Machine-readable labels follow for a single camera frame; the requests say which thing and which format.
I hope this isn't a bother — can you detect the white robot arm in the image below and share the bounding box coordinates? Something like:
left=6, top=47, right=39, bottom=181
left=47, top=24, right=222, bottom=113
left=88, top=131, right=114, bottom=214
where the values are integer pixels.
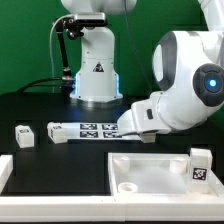
left=61, top=0, right=224, bottom=136

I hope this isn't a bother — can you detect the white square table top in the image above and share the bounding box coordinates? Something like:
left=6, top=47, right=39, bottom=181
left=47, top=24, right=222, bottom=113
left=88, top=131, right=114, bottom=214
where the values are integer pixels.
left=108, top=153, right=224, bottom=197

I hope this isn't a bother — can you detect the white U-shaped boundary fence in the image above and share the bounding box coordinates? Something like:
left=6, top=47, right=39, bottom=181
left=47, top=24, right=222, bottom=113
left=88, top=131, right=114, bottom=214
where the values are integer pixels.
left=0, top=156, right=224, bottom=222

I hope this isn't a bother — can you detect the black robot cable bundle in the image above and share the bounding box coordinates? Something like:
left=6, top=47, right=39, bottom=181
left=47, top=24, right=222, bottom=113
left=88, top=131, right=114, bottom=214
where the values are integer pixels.
left=16, top=14, right=76, bottom=94

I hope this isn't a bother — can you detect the black camera on mount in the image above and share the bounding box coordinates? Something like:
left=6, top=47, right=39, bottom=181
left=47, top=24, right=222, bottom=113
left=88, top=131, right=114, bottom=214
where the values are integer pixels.
left=63, top=12, right=107, bottom=40

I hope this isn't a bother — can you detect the white marker tag plate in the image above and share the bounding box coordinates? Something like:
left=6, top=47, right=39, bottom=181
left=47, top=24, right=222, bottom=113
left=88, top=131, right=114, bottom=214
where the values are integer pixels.
left=60, top=122, right=140, bottom=142

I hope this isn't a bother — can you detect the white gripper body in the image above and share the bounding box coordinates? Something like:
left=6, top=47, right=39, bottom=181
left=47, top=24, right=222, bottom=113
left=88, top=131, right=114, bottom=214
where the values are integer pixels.
left=117, top=99, right=171, bottom=136

